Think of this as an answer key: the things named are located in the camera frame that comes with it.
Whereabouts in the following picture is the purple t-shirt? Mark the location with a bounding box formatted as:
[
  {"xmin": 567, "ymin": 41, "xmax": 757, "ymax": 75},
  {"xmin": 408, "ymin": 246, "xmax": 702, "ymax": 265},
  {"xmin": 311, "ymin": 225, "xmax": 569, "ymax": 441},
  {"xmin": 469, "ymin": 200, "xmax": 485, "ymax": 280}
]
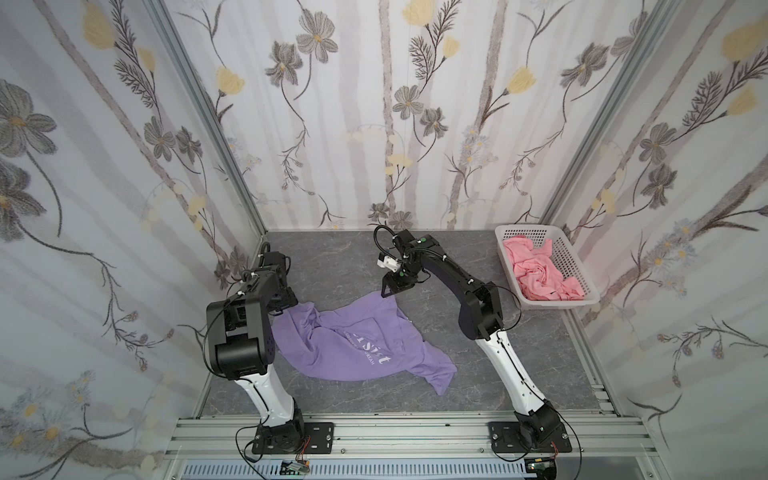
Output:
[{"xmin": 272, "ymin": 292, "xmax": 457, "ymax": 396}]

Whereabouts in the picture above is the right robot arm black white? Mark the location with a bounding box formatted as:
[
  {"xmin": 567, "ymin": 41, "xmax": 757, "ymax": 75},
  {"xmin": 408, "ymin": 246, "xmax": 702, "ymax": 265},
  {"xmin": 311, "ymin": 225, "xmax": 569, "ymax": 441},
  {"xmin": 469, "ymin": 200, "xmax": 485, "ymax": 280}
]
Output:
[{"xmin": 373, "ymin": 225, "xmax": 579, "ymax": 453}]

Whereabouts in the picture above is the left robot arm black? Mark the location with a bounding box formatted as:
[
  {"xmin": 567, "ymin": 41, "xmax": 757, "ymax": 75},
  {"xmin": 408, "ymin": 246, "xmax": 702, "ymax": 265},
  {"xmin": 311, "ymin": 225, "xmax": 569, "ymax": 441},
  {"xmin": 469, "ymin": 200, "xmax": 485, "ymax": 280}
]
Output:
[{"xmin": 203, "ymin": 242, "xmax": 306, "ymax": 453}]

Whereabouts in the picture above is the pink t-shirt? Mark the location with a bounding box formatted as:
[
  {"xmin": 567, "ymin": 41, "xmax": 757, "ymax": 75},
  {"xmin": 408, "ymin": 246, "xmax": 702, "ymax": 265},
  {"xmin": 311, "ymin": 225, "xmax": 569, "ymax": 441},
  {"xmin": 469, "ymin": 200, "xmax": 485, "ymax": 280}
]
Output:
[{"xmin": 502, "ymin": 236, "xmax": 585, "ymax": 301}]

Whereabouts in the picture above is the white plastic laundry basket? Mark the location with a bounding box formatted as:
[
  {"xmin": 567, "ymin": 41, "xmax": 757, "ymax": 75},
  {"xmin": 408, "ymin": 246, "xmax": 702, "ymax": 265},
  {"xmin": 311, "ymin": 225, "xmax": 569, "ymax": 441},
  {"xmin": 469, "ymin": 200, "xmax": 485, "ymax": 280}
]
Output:
[{"xmin": 494, "ymin": 224, "xmax": 600, "ymax": 309}]

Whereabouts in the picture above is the small circuit board left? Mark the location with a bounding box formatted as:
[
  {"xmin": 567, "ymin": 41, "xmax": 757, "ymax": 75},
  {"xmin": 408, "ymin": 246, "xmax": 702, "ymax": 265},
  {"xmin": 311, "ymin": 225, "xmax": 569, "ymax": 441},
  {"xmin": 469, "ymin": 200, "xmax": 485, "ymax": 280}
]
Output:
[{"xmin": 279, "ymin": 460, "xmax": 311, "ymax": 476}]

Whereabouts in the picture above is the small circuit board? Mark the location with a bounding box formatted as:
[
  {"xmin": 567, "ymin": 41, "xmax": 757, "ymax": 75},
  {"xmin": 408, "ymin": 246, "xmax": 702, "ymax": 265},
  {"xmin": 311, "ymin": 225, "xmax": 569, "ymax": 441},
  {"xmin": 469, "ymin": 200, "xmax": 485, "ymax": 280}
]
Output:
[
  {"xmin": 279, "ymin": 460, "xmax": 311, "ymax": 476},
  {"xmin": 525, "ymin": 457, "xmax": 557, "ymax": 480}
]

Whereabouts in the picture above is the white ventilation grille strip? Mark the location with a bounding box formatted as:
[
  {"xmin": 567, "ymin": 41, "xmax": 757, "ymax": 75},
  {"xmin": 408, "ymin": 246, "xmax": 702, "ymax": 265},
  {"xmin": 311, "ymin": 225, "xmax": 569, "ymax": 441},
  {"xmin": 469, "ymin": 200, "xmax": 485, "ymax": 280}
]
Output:
[{"xmin": 180, "ymin": 459, "xmax": 536, "ymax": 479}]

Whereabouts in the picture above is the small circuit board right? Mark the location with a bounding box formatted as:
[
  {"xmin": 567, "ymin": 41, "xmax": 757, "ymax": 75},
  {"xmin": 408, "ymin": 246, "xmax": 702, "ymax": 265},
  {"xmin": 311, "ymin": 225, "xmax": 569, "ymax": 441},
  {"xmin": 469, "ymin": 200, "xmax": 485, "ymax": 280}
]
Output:
[{"xmin": 525, "ymin": 457, "xmax": 557, "ymax": 480}]

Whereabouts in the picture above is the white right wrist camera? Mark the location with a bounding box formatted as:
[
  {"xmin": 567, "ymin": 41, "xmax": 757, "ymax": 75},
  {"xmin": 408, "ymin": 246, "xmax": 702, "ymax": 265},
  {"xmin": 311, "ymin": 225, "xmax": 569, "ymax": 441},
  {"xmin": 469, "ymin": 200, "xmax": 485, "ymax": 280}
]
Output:
[{"xmin": 377, "ymin": 253, "xmax": 402, "ymax": 272}]

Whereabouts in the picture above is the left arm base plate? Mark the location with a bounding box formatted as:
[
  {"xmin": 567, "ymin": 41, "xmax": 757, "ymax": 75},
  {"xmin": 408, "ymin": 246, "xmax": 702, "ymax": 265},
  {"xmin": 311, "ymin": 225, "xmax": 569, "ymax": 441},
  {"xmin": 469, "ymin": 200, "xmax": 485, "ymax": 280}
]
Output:
[{"xmin": 246, "ymin": 422, "xmax": 335, "ymax": 455}]

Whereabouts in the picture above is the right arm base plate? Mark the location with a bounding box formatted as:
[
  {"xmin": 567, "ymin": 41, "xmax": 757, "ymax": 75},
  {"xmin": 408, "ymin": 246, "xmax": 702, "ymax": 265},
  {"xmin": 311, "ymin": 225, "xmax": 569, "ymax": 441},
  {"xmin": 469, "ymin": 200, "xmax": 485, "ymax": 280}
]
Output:
[{"xmin": 487, "ymin": 421, "xmax": 573, "ymax": 455}]

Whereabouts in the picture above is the aluminium front rail frame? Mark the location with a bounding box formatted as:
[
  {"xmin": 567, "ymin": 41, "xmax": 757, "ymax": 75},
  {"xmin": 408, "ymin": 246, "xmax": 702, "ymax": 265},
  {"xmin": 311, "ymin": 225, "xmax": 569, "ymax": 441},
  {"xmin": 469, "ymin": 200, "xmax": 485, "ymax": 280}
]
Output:
[{"xmin": 164, "ymin": 410, "xmax": 670, "ymax": 479}]

